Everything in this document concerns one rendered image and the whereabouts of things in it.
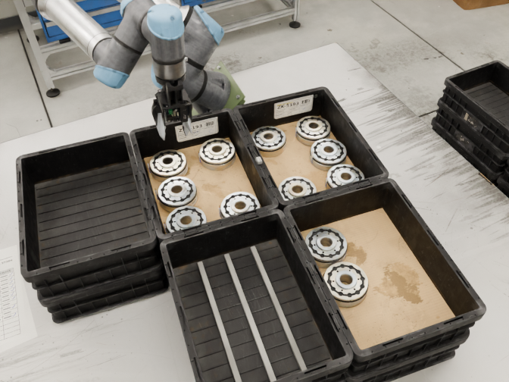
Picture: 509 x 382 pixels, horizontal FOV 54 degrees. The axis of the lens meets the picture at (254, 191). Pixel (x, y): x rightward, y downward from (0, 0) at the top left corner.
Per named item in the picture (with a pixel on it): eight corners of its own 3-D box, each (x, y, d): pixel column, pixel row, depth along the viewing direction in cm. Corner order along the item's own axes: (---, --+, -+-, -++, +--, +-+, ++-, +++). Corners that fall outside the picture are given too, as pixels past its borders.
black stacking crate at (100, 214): (31, 186, 142) (16, 158, 134) (135, 161, 148) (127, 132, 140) (39, 305, 117) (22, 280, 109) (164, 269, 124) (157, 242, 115)
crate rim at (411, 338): (280, 213, 123) (281, 207, 121) (390, 182, 129) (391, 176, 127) (355, 364, 97) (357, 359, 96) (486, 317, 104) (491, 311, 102)
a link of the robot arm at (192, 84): (174, 91, 165) (140, 74, 155) (196, 56, 161) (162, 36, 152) (188, 108, 157) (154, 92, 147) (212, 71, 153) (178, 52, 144)
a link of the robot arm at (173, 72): (148, 50, 116) (183, 45, 118) (151, 67, 120) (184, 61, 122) (155, 67, 111) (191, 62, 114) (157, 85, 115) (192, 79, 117)
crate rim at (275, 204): (129, 136, 141) (128, 130, 140) (231, 113, 148) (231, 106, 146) (159, 247, 116) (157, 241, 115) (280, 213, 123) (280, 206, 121)
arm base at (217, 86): (192, 107, 173) (170, 96, 166) (213, 67, 170) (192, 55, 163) (213, 124, 163) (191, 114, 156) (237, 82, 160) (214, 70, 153)
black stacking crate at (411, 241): (280, 236, 130) (282, 208, 121) (383, 207, 136) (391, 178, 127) (349, 382, 105) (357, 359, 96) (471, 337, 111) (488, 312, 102)
